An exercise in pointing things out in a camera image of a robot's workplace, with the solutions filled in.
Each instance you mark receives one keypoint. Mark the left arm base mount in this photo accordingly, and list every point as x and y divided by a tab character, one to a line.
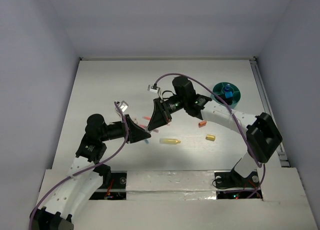
115	189

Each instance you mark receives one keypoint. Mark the thin pink purple pen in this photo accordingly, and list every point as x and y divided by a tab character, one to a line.
146	128

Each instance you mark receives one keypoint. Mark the yellow marker cap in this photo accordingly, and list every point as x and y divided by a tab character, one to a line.
210	137

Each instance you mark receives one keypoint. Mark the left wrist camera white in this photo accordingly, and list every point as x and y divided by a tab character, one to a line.
121	107

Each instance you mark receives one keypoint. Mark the blue black highlighter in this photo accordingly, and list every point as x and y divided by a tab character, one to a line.
228	95

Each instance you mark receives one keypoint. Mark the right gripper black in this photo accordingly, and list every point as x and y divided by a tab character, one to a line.
160	116

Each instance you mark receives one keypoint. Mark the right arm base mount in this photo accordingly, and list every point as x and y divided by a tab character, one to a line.
231	186

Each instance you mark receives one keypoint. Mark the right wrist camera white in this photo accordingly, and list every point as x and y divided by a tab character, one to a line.
153	88

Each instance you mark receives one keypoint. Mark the teal round pen holder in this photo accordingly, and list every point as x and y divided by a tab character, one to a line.
218	89

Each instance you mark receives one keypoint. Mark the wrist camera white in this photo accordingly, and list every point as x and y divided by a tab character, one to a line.
153	88
121	107

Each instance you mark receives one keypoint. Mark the yellow translucent marker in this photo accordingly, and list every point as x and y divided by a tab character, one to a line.
169	141

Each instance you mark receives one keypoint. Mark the thin orange pen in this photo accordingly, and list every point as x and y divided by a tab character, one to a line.
148	118

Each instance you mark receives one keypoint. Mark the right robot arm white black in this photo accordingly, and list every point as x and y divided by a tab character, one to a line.
259	132

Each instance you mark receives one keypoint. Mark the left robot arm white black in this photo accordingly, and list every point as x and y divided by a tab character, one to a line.
59	206

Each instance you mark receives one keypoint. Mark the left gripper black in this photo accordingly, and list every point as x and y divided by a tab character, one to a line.
128	129

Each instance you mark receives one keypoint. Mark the orange marker cap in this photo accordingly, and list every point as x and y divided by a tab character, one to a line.
202	123

